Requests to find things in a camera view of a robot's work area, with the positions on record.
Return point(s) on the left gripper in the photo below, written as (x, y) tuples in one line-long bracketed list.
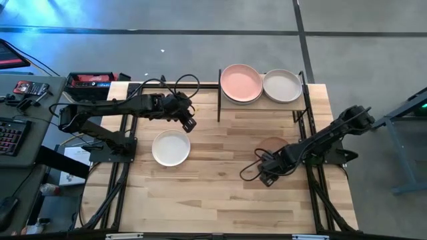
[(166, 110)]

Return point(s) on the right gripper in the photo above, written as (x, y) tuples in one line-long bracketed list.
[(283, 161)]

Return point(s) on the off-white plate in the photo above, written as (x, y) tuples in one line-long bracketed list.
[(171, 147)]

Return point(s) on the terracotta pink plate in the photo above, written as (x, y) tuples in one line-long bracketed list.
[(272, 144)]

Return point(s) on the beige plate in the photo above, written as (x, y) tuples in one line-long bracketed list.
[(282, 85)]

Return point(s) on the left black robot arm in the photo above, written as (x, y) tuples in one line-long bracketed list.
[(116, 105)]

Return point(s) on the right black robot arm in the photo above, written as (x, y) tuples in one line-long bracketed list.
[(320, 141)]

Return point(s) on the red black equipment box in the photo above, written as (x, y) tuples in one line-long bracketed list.
[(90, 80)]

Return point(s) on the white paper box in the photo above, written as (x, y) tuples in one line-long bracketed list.
[(71, 166)]

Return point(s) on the grey metal stand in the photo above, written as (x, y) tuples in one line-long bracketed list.
[(399, 151)]

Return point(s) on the black desk beam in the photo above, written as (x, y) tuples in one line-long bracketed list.
[(60, 161)]

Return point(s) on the grey desk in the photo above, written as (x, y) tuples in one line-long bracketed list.
[(40, 136)]

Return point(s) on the clear bottle red cap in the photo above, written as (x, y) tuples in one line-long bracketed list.
[(50, 189)]

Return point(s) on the black phone red sticker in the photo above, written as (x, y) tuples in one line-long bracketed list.
[(31, 88)]

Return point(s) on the backlit black keyboard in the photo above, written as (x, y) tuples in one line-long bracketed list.
[(13, 136)]

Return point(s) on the dark monitor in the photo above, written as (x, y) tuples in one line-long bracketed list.
[(10, 56)]

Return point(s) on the black computer mouse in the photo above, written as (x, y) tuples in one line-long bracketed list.
[(7, 213)]

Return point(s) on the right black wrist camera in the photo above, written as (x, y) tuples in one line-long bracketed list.
[(269, 159)]

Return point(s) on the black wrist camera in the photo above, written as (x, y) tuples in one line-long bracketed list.
[(181, 99), (269, 159)]

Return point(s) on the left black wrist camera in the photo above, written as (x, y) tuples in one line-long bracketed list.
[(181, 99)]

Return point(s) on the black table frame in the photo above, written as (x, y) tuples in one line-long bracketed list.
[(207, 86)]

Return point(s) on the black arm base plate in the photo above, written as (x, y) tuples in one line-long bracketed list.
[(337, 159), (98, 156)]

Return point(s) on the silver bracket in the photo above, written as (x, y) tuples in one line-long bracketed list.
[(123, 236), (310, 237)]

